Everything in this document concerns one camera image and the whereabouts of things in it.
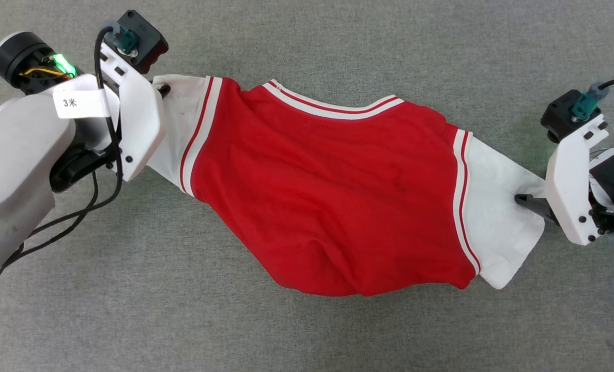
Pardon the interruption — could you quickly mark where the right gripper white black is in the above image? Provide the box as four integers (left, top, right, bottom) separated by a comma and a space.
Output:
515, 115, 614, 246

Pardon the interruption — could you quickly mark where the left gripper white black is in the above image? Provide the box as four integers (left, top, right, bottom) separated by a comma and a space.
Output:
0, 32, 172, 192

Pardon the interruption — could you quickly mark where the red and white shirt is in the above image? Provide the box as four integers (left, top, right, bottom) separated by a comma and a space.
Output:
147, 75, 548, 298

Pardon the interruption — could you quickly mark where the grey fabric sofa cushion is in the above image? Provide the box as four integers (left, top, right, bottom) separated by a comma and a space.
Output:
0, 0, 614, 372

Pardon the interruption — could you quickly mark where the left arm teal cable connector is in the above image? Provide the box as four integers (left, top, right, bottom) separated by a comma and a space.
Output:
112, 27, 140, 55

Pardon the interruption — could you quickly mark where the arm teal cable connector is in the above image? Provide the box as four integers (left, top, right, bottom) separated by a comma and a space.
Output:
112, 27, 140, 55
572, 83, 603, 122

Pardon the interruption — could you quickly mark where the white cable tag with writing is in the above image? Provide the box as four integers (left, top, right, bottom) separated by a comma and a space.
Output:
53, 89, 106, 119

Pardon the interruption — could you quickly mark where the right arm teal cable connector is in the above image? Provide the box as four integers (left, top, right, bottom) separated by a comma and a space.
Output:
572, 83, 603, 122

